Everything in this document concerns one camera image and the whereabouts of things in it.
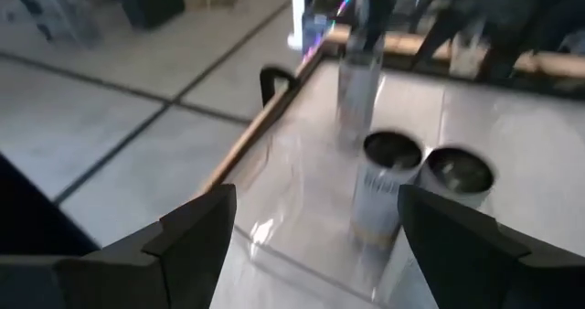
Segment black equipment box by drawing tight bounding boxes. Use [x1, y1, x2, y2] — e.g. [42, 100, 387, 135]
[113, 0, 186, 29]

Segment black curved hook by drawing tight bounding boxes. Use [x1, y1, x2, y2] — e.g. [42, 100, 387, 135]
[259, 65, 299, 108]

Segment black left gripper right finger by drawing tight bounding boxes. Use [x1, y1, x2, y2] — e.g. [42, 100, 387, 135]
[397, 184, 585, 309]

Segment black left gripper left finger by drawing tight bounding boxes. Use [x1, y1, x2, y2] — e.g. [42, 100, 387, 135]
[0, 183, 238, 309]

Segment white Celsius soda can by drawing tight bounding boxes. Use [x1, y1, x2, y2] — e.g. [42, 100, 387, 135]
[335, 48, 388, 153]

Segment white frame post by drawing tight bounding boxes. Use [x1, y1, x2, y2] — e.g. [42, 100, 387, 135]
[286, 0, 308, 50]

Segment clear plastic bin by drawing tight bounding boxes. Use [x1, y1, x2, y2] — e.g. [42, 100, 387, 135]
[237, 116, 504, 305]

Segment white Celsius can yellow band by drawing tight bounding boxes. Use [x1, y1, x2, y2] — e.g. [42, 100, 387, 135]
[416, 146, 498, 209]
[349, 130, 425, 250]

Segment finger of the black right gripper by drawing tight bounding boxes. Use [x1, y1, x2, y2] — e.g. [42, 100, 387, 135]
[375, 0, 399, 54]
[355, 0, 377, 55]

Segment black backdrop panel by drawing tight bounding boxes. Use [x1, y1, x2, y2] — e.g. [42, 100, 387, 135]
[0, 153, 100, 255]

